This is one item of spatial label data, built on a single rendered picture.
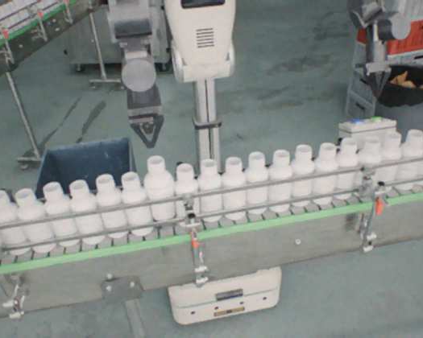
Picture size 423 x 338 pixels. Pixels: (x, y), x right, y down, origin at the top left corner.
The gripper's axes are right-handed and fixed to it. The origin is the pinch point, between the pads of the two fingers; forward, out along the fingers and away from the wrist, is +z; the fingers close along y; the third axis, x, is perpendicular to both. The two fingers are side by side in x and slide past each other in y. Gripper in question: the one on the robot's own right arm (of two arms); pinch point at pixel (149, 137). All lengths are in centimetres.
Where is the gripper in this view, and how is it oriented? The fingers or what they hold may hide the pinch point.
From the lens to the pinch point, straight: 83.9
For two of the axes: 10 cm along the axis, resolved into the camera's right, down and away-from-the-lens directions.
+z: 0.5, 8.2, 5.7
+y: 1.9, 5.5, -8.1
